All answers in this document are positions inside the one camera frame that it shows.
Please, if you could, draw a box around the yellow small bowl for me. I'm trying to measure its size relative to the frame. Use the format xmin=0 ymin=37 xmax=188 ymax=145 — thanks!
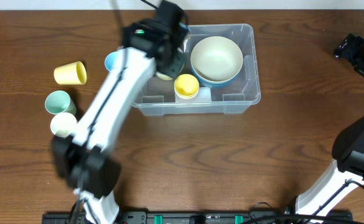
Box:
xmin=156 ymin=72 xmax=173 ymax=81

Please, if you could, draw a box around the large beige bowl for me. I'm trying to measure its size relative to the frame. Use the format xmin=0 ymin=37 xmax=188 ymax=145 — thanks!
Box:
xmin=190 ymin=36 xmax=243 ymax=85

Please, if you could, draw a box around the yellow plastic cup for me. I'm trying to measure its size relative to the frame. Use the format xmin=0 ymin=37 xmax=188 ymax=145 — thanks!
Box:
xmin=54 ymin=61 xmax=87 ymax=85
xmin=174 ymin=74 xmax=200 ymax=96

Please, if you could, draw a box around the dark blue bowl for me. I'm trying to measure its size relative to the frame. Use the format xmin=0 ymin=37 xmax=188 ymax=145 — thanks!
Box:
xmin=192 ymin=70 xmax=237 ymax=88

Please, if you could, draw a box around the light blue plastic cup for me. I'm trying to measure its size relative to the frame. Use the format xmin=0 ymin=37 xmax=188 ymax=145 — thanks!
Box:
xmin=104 ymin=51 xmax=118 ymax=72

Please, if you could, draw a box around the mint green plastic cup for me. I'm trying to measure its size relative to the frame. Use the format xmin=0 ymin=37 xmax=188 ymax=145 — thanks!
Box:
xmin=45 ymin=90 xmax=77 ymax=115

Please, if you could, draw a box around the cream white plastic cup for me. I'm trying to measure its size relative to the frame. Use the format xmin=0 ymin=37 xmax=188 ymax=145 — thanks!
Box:
xmin=50 ymin=113 xmax=77 ymax=138

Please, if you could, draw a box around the white small bowl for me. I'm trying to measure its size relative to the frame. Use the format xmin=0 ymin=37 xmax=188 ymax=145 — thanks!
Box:
xmin=177 ymin=48 xmax=186 ymax=72

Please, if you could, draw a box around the pink plastic cup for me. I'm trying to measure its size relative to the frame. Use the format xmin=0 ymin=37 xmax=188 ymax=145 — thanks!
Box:
xmin=175 ymin=94 xmax=197 ymax=100

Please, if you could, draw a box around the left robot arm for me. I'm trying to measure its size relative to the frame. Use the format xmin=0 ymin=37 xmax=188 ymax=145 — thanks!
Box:
xmin=51 ymin=1 xmax=189 ymax=223

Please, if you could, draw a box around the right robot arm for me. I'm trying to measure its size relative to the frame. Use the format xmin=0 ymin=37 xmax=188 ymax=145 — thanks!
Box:
xmin=278 ymin=34 xmax=364 ymax=223

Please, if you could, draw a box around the clear plastic storage container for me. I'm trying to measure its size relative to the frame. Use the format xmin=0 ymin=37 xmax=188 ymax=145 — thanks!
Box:
xmin=132 ymin=24 xmax=261 ymax=116

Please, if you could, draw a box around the white label in container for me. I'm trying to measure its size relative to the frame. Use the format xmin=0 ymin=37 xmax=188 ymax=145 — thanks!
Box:
xmin=175 ymin=87 xmax=212 ymax=103

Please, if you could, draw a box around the left black cable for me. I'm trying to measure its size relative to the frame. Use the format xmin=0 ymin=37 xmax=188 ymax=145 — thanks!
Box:
xmin=66 ymin=0 xmax=161 ymax=224

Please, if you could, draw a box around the black cable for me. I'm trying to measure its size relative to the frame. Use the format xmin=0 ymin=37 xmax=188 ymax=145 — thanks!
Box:
xmin=306 ymin=179 xmax=364 ymax=224
xmin=66 ymin=0 xmax=161 ymax=224

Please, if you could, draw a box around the right black cable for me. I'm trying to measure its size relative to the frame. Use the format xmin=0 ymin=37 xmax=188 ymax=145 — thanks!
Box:
xmin=306 ymin=179 xmax=364 ymax=224

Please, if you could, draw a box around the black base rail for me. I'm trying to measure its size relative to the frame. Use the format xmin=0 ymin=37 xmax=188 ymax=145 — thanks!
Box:
xmin=41 ymin=210 xmax=353 ymax=224

